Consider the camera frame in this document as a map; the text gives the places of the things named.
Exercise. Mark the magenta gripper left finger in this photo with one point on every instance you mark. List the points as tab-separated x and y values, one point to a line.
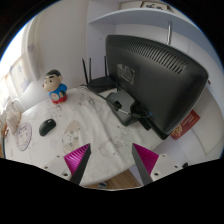
77	161

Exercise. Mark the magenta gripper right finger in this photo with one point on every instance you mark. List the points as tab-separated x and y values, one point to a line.
145	161

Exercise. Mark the black computer mouse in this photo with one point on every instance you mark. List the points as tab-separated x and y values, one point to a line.
47	126

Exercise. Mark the round patterned mouse pad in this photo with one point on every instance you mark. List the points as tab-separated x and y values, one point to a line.
23	136

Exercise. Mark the white patterned tablecloth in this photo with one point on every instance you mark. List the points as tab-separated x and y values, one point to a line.
83	119

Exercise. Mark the red sticker label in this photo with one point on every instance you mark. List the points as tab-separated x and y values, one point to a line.
189	121

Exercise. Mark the black computer monitor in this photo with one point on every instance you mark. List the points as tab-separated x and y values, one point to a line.
164	82

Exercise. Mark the black wifi router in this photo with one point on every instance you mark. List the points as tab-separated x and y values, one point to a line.
100	84

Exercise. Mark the cartoon boy figurine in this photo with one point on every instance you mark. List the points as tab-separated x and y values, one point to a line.
54	87

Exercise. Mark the white wall shelf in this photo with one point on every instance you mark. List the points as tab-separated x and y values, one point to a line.
157	18

